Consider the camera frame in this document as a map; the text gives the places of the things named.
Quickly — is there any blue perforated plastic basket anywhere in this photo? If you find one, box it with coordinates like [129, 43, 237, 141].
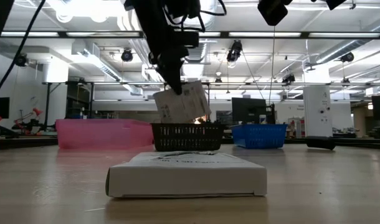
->
[230, 123, 288, 149]

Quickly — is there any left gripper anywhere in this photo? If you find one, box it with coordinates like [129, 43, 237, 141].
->
[148, 30, 199, 96]

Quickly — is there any black aluminium table frame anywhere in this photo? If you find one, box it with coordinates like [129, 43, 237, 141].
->
[0, 135, 380, 151]

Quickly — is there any black hanging cable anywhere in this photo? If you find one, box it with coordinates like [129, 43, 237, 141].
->
[0, 0, 47, 99]

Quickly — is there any silver ventilation duct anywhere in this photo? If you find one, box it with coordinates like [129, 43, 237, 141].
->
[188, 0, 217, 65]

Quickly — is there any black perforated plastic basket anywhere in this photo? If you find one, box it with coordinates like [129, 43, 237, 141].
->
[150, 122, 227, 152]

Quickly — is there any white pillar device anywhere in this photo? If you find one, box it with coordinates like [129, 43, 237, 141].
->
[303, 85, 333, 138]

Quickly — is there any dark background shelf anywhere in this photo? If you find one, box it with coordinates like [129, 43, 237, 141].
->
[65, 81, 94, 121]

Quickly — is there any white printed cable box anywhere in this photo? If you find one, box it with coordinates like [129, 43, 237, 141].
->
[105, 151, 268, 199]
[152, 80, 212, 124]

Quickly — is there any pink translucent plastic bin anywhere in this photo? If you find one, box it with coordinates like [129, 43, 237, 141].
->
[55, 118, 155, 149]

